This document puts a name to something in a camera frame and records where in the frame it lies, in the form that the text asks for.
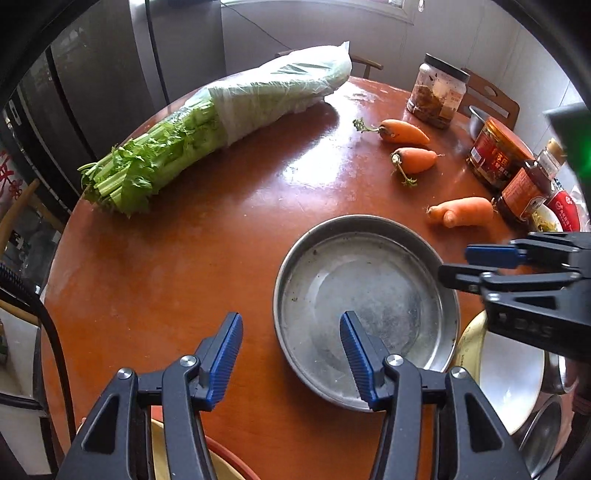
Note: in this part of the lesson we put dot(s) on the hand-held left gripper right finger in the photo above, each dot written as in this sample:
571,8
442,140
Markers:
360,364

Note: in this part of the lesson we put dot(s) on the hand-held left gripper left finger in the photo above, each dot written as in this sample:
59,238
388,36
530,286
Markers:
225,362

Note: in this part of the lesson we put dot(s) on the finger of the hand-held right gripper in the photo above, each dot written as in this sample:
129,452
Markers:
491,256
531,314

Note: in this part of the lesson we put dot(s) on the round steel plate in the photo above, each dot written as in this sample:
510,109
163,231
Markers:
360,277

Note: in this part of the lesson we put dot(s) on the stack of coloured plates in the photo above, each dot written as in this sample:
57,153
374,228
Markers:
240,461

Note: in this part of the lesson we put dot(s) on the yellow plate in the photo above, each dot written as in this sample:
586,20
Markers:
157,450

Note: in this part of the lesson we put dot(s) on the forked carrot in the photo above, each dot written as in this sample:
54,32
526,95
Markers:
461,211

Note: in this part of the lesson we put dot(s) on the white plate with food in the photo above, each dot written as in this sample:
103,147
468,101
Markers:
547,222

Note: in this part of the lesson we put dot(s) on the brown sauce bottle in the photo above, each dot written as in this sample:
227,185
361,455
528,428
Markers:
521,189

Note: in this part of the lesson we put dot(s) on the red label sauce jar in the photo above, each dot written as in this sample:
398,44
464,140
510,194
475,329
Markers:
496,152

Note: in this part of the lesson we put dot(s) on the red packet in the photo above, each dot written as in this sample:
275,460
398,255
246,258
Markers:
565,210

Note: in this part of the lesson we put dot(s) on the wooden chair with slotted back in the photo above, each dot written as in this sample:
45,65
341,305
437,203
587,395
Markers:
489,99

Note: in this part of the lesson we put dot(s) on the small steel bowl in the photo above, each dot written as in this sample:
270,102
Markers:
478,119

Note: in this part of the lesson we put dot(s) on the clear jar with black lid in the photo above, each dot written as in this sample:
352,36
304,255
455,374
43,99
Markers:
436,97

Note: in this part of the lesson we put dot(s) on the celery bunch in plastic bag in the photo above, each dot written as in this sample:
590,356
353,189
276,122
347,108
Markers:
258,101

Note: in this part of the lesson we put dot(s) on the grey refrigerator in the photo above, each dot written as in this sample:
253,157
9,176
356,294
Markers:
92,69

